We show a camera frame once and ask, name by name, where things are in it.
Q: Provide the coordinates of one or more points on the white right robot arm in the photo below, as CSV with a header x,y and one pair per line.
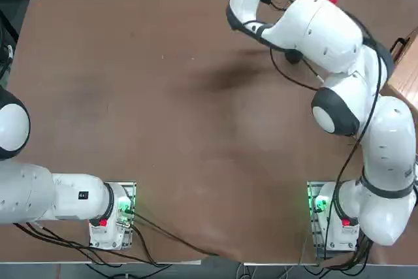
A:
x,y
326,30

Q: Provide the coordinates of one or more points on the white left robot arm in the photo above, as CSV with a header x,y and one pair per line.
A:
x,y
32,194

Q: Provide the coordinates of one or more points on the wooden drawer box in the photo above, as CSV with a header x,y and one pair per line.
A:
x,y
405,73

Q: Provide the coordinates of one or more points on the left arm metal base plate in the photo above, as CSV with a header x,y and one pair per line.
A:
x,y
129,190

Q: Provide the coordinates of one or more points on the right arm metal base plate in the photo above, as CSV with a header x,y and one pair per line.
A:
x,y
313,236

